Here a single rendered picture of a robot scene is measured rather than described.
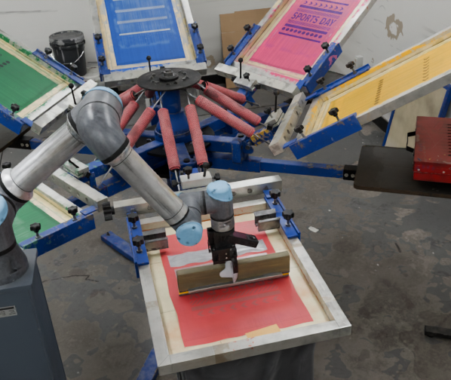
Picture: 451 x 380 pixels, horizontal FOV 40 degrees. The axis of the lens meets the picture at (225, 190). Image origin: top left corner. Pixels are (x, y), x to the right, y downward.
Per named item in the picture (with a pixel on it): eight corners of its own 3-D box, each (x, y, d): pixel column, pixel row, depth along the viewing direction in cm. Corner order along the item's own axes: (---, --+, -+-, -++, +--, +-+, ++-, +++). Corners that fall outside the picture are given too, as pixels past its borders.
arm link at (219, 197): (203, 180, 191) (230, 177, 191) (207, 209, 197) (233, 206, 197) (204, 193, 184) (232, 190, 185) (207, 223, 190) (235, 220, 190)
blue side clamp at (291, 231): (300, 248, 228) (300, 232, 224) (287, 250, 227) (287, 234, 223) (275, 206, 253) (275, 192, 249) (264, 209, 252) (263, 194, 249)
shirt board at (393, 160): (461, 167, 288) (463, 152, 284) (464, 213, 255) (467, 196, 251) (191, 144, 324) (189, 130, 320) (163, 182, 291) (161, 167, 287)
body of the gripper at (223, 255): (208, 253, 204) (205, 223, 198) (234, 248, 206) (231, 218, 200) (213, 267, 198) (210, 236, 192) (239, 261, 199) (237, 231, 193)
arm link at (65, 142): (-36, 211, 178) (97, 93, 163) (-23, 185, 191) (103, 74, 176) (-3, 237, 183) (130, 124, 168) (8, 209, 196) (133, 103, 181)
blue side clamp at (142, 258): (151, 275, 218) (148, 259, 214) (136, 278, 217) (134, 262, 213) (140, 230, 243) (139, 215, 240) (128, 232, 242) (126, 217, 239)
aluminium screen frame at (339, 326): (351, 335, 186) (351, 325, 184) (159, 376, 176) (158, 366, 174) (272, 204, 253) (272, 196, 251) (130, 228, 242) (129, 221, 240)
